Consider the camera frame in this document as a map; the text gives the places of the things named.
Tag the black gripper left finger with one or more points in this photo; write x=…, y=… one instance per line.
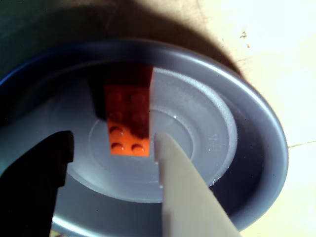
x=29, y=192

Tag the dark round metal pan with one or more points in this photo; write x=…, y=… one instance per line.
x=209, y=111

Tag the red lego block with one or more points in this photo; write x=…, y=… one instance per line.
x=128, y=145

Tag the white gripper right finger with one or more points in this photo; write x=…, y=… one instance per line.
x=187, y=202

